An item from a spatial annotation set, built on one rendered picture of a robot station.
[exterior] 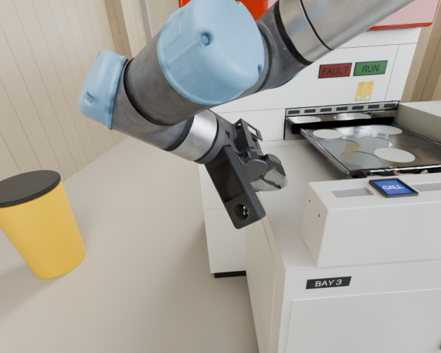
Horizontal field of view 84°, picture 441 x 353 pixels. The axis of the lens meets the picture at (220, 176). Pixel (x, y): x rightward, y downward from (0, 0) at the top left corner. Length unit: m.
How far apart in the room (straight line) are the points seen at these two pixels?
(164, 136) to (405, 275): 0.55
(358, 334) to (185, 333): 0.86
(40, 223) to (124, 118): 1.42
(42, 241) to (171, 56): 1.60
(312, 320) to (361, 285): 0.14
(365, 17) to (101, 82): 0.24
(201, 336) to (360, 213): 1.07
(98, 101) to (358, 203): 0.42
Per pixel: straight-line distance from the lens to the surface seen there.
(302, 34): 0.28
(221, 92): 0.20
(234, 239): 1.31
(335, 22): 0.28
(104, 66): 0.27
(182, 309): 1.47
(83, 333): 1.58
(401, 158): 0.85
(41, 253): 1.79
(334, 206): 0.46
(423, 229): 0.58
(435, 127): 1.09
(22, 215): 1.63
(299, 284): 0.57
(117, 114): 0.28
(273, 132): 1.03
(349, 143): 0.91
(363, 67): 1.10
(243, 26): 0.22
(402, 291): 0.69
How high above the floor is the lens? 1.22
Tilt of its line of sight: 29 degrees down
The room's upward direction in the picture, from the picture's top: 4 degrees counter-clockwise
